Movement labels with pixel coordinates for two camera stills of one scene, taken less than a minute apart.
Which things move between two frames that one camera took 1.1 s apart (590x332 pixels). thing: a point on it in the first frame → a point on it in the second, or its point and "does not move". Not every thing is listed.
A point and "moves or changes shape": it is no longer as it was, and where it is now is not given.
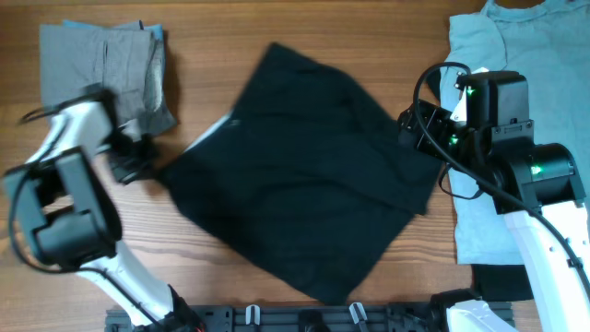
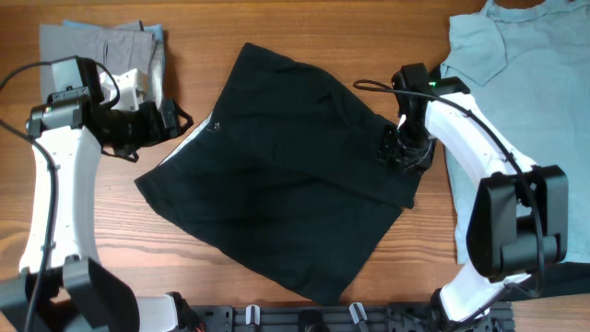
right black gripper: (438, 117) → (415, 163)
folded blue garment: (158, 29) does not move
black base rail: (312, 317) does not move
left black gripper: (126, 176) → (155, 131)
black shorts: (306, 180) moves or changes shape
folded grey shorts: (119, 58) does not move
